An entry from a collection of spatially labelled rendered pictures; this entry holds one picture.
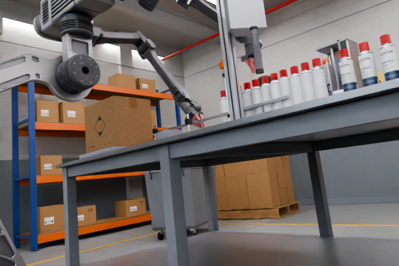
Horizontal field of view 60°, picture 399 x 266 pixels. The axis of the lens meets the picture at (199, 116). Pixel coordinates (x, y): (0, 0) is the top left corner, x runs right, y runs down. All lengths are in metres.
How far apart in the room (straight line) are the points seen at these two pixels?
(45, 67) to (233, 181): 4.09
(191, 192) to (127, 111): 2.21
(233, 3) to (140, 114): 0.76
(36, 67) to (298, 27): 5.63
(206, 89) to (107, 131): 5.91
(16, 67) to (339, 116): 1.14
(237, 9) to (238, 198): 3.92
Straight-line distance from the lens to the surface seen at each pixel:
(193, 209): 3.94
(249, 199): 5.15
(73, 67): 1.45
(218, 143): 1.21
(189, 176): 3.90
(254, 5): 1.65
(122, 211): 5.75
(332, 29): 6.39
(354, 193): 6.06
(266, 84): 1.60
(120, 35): 2.03
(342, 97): 0.92
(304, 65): 1.51
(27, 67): 1.50
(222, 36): 1.61
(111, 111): 1.83
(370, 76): 1.38
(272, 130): 1.07
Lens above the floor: 0.66
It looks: 10 degrees up
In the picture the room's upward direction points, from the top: 6 degrees counter-clockwise
